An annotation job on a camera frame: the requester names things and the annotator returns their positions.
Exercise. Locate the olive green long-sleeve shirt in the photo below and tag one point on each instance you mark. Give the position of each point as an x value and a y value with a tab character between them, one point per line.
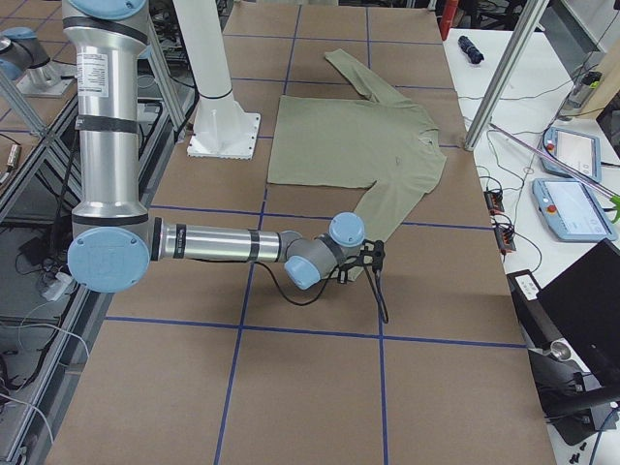
382	143

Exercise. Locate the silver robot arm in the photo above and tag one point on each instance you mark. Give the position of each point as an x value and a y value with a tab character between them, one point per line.
25	61
114	237

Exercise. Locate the orange black connector box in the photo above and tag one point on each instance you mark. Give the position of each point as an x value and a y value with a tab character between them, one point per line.
494	200

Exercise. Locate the dark blue folded cloth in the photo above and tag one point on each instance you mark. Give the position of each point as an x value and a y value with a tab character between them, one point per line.
470	50

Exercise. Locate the lower teach pendant tablet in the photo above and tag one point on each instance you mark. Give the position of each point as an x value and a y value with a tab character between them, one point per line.
571	211

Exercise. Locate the teach pendant tablet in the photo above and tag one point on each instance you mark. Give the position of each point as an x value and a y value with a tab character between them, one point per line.
579	151
571	211

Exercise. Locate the upper teach pendant tablet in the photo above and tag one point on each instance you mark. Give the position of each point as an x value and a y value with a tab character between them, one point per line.
579	151

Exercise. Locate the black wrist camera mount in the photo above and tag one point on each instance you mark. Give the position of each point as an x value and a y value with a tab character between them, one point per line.
370	257

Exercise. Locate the aluminium frame post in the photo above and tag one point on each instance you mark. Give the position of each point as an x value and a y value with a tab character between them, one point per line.
519	39

